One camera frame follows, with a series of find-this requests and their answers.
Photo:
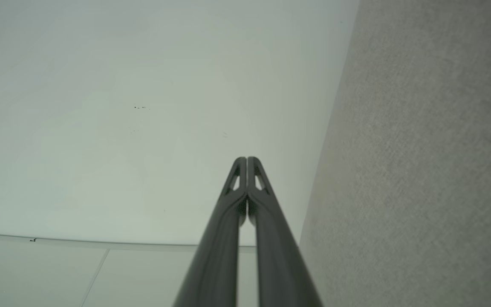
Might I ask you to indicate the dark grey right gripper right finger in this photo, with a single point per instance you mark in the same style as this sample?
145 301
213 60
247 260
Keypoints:
279 256

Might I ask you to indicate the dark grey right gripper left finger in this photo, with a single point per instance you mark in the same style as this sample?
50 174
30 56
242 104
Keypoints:
215 256

